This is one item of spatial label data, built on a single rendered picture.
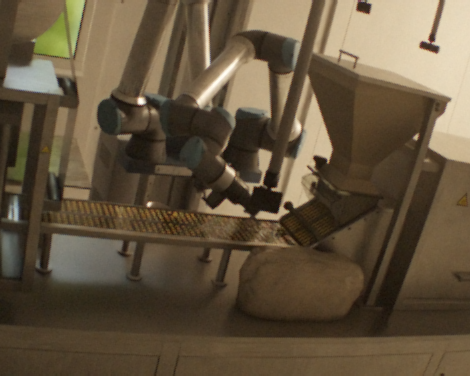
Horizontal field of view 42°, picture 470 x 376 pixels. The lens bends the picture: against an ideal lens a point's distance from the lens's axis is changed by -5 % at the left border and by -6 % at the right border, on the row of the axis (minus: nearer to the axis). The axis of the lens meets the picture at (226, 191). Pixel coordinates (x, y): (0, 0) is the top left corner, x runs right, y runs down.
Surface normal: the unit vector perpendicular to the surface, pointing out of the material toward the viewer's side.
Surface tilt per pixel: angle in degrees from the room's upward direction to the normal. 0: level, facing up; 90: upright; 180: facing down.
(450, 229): 90
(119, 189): 90
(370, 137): 114
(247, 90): 90
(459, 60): 90
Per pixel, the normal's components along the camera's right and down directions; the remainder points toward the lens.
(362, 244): 0.31, 0.38
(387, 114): 0.18, 0.72
